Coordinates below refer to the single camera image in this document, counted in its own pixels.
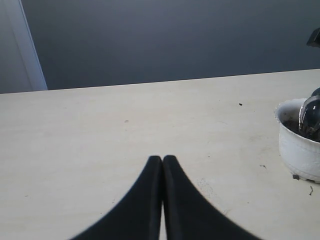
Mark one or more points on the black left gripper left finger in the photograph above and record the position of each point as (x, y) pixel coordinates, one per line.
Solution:
(138, 214)

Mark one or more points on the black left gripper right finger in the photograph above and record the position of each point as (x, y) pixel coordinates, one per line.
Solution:
(188, 215)

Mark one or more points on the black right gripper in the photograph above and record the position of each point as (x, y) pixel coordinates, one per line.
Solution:
(314, 39)

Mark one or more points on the silver metal spork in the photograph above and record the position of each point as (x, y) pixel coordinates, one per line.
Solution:
(309, 118)

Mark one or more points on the white scalloped flower pot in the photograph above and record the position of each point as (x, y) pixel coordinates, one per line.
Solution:
(299, 154)

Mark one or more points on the round stainless steel plate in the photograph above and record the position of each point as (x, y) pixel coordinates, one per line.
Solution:
(316, 92)

